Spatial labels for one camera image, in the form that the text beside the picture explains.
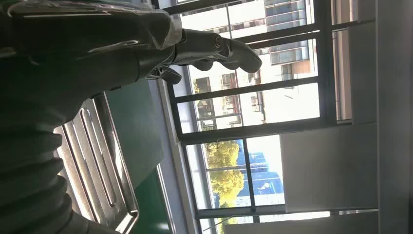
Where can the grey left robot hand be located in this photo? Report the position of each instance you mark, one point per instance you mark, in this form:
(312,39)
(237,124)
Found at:
(80,55)

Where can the green conveyor belt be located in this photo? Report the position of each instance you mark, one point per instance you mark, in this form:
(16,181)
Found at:
(135,122)

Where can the ribbed silver metal plate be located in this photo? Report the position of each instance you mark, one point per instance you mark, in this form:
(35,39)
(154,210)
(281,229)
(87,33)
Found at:
(96,161)

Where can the ribbed grey left arm sleeve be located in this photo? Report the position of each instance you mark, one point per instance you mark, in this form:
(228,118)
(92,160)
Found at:
(29,181)

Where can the yellow-green tree outside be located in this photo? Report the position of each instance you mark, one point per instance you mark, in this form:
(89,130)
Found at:
(226,184)

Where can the white building outside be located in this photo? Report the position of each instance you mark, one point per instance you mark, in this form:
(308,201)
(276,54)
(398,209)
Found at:
(284,19)

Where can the grey roller blind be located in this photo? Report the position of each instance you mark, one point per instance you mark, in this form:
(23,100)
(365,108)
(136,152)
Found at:
(329,168)

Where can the black window frame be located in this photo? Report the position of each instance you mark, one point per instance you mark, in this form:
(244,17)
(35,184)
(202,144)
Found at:
(324,64)

